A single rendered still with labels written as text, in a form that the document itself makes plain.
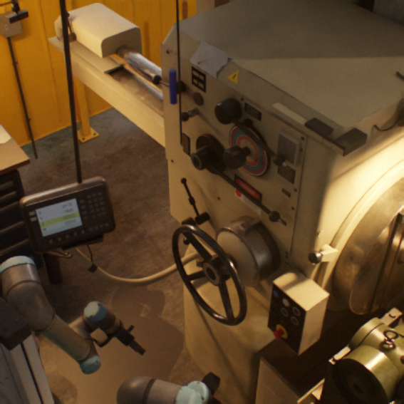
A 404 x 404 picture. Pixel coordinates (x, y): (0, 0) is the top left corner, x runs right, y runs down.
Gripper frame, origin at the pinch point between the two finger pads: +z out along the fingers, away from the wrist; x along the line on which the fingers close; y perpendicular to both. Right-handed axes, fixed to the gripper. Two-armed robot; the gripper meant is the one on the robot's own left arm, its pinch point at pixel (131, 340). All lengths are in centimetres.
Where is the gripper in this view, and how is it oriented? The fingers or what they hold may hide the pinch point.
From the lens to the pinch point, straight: 257.1
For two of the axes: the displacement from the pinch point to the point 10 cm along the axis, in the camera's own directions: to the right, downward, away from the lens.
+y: 6.5, -7.3, 2.0
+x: -6.5, -4.1, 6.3
